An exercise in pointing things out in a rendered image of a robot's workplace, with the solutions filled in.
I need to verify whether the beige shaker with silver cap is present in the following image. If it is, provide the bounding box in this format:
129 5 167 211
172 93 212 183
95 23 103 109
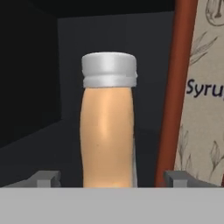
80 52 139 188

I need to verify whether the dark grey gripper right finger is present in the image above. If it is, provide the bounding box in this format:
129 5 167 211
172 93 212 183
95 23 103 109
163 170 219 188

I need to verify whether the red syrup bottle with label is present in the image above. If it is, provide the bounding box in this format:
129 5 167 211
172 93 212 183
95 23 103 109
154 0 224 188

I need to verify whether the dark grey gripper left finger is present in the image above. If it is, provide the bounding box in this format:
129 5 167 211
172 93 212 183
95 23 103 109
4 170 62 188

